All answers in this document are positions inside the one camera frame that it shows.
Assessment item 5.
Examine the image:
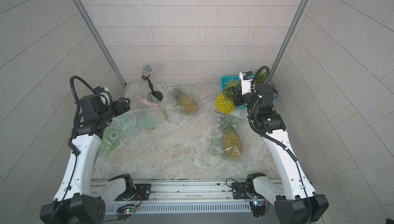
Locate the yellow pineapple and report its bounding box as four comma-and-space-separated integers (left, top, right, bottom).
215, 79, 241, 114

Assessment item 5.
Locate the orange pineapple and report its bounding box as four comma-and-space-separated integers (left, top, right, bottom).
254, 70, 266, 84

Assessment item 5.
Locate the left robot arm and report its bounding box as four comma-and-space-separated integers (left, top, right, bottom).
40, 94, 135, 224

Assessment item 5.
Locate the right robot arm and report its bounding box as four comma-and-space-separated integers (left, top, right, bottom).
233, 83, 329, 224

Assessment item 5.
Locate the right green pineapple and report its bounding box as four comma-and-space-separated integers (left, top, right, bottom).
219, 120, 243, 158

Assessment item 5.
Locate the green pineapple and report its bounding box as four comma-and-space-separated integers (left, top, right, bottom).
219, 120, 243, 158
170, 87, 199, 115

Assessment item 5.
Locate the back green pineapple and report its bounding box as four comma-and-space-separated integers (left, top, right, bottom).
170, 87, 199, 115

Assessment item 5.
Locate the pink toy microphone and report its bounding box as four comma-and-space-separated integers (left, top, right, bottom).
135, 96, 158, 108

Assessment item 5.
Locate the teal plastic basket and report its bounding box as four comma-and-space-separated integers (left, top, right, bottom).
220, 75, 277, 110

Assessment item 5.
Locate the black microphone stand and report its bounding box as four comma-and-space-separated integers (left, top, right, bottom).
147, 77, 163, 101

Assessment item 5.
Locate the left circuit board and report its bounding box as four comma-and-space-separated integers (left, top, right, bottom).
116, 204, 140, 215

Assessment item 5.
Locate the circuit board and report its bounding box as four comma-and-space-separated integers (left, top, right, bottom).
116, 204, 140, 215
249, 201, 267, 218

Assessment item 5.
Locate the right circuit board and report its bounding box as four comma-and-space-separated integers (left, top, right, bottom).
249, 201, 267, 218

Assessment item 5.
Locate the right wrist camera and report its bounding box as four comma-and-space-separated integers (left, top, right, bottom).
239, 71, 254, 95

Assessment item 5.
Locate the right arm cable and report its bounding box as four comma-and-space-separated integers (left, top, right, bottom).
247, 65, 313, 224

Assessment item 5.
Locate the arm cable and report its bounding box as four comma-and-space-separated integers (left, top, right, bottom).
46, 75, 113, 224
247, 65, 313, 224

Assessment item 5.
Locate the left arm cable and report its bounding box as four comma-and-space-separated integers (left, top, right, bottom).
46, 75, 113, 224

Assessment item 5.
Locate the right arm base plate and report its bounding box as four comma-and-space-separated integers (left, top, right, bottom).
231, 182, 265, 201

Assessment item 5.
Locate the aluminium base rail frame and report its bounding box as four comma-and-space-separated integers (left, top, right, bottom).
50, 178, 331, 224

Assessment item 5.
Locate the left aluminium corner post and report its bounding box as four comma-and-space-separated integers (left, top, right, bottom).
71, 0, 126, 88

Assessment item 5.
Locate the aluminium corner post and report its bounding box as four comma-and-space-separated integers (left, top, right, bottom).
268, 0, 310, 81
71, 0, 126, 88

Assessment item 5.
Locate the right aluminium corner post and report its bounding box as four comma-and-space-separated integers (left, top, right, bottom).
268, 0, 310, 81

